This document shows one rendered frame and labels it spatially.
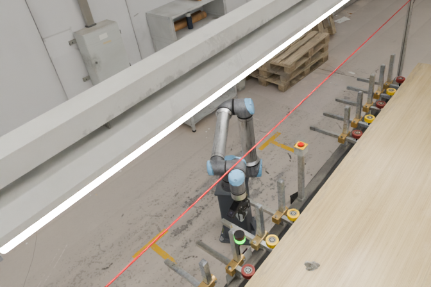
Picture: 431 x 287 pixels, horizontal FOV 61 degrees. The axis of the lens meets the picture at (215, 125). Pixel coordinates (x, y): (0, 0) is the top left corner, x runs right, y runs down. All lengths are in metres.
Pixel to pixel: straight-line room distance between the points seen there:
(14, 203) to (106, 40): 3.36
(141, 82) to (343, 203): 2.00
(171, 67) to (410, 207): 2.08
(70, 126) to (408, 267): 2.00
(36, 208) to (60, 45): 3.38
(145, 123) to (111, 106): 0.09
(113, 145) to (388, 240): 1.94
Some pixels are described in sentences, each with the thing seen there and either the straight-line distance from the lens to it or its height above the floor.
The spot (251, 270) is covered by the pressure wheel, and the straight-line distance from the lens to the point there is 2.27.
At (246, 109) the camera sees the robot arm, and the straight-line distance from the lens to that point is 2.57.
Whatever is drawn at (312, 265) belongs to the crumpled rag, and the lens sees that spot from 2.28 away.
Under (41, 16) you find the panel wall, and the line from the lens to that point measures 3.95.
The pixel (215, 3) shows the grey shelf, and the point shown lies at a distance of 4.91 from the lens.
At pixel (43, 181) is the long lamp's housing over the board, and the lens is 0.75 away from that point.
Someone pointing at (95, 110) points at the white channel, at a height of 2.45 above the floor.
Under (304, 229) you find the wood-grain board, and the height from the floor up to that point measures 0.90.
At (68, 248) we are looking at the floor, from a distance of 4.03.
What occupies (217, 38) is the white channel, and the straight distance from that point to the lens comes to 0.96.
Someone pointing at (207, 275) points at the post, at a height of 1.04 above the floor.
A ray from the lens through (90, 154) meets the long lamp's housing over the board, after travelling 0.77.
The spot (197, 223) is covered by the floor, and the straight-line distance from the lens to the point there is 3.73.
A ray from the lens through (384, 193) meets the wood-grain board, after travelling 2.71.
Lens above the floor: 2.80
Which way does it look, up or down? 35 degrees down
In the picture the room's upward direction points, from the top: 10 degrees counter-clockwise
